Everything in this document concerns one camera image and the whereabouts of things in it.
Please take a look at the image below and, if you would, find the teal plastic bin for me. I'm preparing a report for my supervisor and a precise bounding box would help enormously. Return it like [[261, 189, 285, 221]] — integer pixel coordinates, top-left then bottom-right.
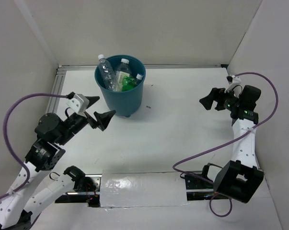
[[94, 55, 146, 117]]

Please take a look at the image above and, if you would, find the large clear bottle front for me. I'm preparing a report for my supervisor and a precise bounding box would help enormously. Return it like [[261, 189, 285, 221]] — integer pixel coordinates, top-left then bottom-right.
[[115, 58, 132, 84]]

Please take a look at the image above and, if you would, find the white front cover panel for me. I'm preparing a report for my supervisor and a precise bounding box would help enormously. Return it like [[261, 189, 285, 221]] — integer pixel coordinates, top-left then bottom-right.
[[100, 172, 188, 208]]

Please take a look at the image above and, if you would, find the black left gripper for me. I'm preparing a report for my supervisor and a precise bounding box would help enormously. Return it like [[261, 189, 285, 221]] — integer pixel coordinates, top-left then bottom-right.
[[58, 96, 116, 145]]

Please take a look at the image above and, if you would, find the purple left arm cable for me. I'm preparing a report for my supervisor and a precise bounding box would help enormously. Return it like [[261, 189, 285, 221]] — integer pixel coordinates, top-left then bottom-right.
[[0, 92, 72, 204]]

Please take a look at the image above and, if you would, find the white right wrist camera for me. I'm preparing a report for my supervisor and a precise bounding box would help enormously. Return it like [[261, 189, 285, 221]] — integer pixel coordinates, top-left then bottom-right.
[[225, 75, 242, 92]]

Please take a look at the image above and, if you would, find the aluminium frame rail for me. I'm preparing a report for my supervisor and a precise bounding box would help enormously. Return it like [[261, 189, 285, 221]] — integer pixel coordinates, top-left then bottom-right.
[[30, 64, 229, 168]]

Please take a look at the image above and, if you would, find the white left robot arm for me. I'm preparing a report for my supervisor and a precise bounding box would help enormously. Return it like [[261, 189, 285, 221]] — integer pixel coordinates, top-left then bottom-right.
[[0, 93, 116, 230]]

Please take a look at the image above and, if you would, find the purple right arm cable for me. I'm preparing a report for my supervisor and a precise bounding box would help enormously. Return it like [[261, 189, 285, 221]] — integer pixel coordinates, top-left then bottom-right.
[[173, 71, 279, 218]]

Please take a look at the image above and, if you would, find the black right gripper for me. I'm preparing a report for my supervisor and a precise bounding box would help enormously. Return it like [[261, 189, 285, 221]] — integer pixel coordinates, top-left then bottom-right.
[[199, 86, 242, 111]]

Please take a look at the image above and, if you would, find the green plastic bottle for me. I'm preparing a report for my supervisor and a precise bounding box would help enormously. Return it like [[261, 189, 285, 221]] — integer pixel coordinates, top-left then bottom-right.
[[122, 76, 138, 92]]

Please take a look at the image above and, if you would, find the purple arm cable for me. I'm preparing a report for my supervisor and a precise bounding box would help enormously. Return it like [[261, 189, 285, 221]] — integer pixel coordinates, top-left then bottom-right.
[[0, 92, 72, 204], [173, 71, 279, 218]]

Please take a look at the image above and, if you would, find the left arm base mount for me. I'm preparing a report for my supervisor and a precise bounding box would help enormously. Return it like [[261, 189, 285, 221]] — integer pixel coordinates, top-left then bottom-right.
[[55, 174, 102, 207]]

